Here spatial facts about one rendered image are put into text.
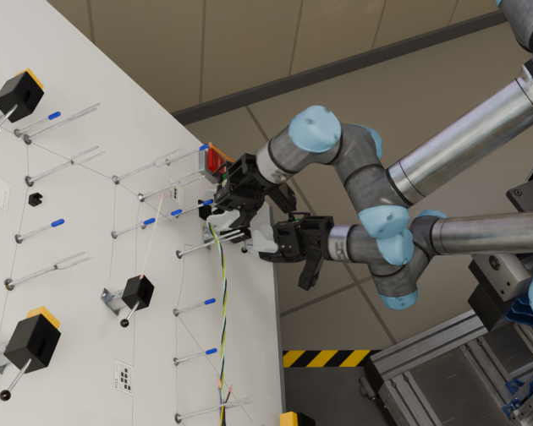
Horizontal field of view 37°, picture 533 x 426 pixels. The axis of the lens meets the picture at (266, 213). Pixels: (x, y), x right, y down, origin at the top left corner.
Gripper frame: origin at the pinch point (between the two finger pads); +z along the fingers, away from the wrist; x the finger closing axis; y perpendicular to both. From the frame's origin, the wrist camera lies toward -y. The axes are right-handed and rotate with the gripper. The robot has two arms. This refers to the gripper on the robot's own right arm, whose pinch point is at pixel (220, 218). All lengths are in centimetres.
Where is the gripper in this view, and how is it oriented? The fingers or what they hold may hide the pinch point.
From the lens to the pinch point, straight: 157.1
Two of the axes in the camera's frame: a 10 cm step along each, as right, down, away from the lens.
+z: -5.7, 4.4, 6.9
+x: 1.1, 8.8, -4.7
